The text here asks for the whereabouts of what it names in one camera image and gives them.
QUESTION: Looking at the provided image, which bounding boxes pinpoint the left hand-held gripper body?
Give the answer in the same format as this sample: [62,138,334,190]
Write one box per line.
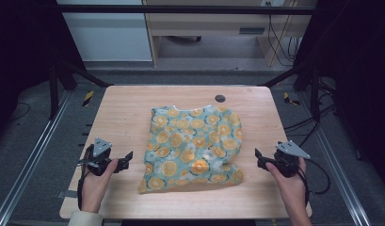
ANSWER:
[83,137,120,177]

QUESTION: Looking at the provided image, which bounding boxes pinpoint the white cabinet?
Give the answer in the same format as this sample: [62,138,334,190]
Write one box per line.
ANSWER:
[56,0,153,62]

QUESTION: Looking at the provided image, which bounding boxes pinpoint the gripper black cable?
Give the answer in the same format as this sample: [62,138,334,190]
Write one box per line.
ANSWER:
[76,158,91,212]
[297,156,332,208]

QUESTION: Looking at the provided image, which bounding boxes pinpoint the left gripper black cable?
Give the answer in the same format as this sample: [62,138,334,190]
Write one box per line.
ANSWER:
[76,158,91,212]

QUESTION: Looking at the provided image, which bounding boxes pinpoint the light wooden desk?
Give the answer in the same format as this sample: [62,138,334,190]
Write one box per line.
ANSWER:
[142,0,317,68]

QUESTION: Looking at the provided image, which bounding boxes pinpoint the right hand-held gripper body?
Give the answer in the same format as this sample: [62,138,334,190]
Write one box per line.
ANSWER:
[265,140,311,179]

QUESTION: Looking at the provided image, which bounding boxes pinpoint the yellow-handled tool on left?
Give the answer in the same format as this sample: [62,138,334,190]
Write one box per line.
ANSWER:
[82,90,95,107]

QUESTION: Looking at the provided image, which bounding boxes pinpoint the bundle of black floor cables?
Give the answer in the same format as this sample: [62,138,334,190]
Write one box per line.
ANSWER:
[283,76,338,149]

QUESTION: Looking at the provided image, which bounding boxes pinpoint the black horizontal frame bar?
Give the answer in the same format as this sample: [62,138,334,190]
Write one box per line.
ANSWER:
[55,4,317,16]

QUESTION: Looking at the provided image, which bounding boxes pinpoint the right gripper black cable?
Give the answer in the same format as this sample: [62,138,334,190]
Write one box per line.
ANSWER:
[297,156,332,208]

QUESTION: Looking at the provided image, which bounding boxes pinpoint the black metal stand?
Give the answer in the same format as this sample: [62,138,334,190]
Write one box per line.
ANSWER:
[48,58,114,121]
[261,57,322,122]

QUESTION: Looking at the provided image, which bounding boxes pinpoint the aluminium floor rail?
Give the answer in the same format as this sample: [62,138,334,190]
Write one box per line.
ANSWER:
[297,90,373,226]
[0,89,72,226]

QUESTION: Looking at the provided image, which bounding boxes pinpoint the grey tape tab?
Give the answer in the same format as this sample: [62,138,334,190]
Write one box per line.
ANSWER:
[56,189,80,200]

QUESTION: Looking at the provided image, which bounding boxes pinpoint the thin black floor cable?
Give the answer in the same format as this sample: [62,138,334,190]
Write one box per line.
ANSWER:
[8,101,32,122]

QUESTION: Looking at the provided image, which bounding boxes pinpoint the person's left hand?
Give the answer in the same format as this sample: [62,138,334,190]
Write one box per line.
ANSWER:
[81,157,120,215]

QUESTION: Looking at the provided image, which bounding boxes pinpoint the person's right hand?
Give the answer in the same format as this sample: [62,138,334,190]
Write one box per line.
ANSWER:
[265,157,308,207]

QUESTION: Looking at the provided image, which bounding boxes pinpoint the yellow-handled tool on right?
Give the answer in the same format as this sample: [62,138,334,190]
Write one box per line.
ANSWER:
[282,91,301,106]

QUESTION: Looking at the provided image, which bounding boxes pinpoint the green floral cloth bag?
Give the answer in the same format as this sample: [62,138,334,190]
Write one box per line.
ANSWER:
[137,105,246,195]

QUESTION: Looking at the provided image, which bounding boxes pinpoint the yellow-handled tool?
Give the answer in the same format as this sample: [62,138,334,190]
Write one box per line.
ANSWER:
[82,90,95,107]
[282,91,301,106]

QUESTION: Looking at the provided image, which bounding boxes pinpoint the black hanging desk cables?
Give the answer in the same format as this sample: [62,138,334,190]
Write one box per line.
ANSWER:
[265,1,303,68]

